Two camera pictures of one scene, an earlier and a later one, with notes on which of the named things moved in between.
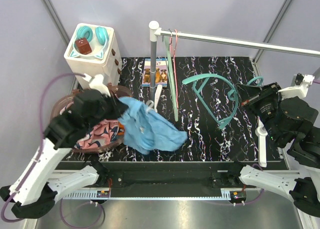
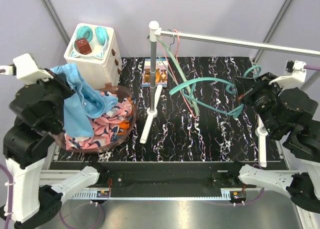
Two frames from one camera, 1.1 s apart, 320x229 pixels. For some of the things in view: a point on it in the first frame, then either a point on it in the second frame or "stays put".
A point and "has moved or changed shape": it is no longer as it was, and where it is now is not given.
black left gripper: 119,107 -> 62,78
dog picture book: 161,72 stays put
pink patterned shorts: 104,132 stays put
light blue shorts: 147,131 -> 85,103
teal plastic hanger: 233,94 -> 188,88
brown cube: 83,46 stays put
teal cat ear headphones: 86,32 stays put
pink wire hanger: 177,101 has moved or changed shape
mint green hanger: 172,79 -> 194,106
